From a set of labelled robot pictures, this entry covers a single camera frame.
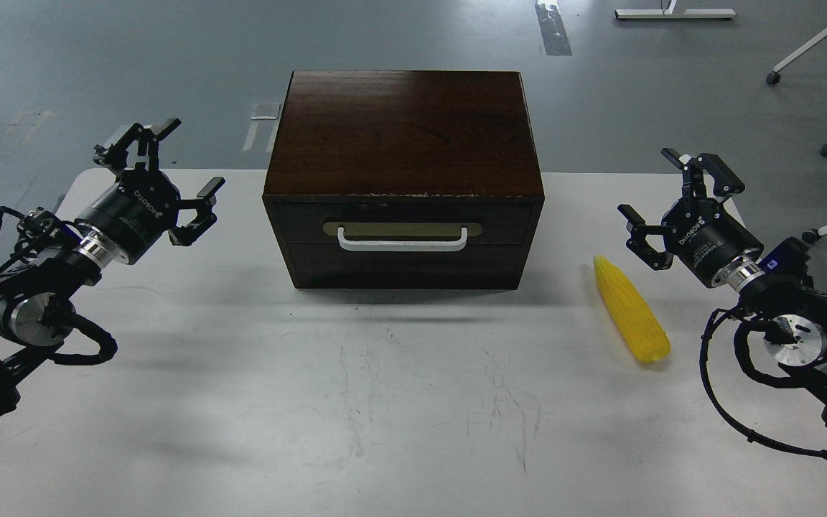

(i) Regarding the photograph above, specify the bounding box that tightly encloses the yellow corn cob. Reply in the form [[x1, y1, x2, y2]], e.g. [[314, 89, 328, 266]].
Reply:
[[593, 255, 671, 363]]

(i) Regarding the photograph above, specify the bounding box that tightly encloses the wooden drawer with white handle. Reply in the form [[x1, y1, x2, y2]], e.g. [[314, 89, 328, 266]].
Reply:
[[266, 202, 533, 246]]

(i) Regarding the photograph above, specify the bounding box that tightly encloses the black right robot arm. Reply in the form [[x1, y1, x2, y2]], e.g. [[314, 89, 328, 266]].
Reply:
[[618, 148, 827, 460]]

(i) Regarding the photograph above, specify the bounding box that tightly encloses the white table foot bar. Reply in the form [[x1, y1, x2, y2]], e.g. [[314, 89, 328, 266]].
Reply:
[[614, 1, 737, 20]]

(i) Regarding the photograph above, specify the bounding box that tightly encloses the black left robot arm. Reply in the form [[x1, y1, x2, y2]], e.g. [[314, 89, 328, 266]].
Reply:
[[0, 118, 225, 416]]

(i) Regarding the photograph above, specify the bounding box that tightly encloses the dark wooden drawer cabinet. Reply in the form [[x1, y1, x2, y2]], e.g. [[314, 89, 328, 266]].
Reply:
[[262, 70, 545, 290]]

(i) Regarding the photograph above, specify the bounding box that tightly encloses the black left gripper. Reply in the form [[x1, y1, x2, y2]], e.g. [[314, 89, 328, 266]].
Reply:
[[75, 118, 225, 265]]

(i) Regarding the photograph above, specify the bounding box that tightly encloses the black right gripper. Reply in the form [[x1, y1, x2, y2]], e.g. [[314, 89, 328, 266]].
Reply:
[[617, 148, 764, 288]]

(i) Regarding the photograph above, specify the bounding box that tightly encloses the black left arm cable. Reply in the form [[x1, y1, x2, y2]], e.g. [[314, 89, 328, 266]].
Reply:
[[47, 309, 118, 366]]

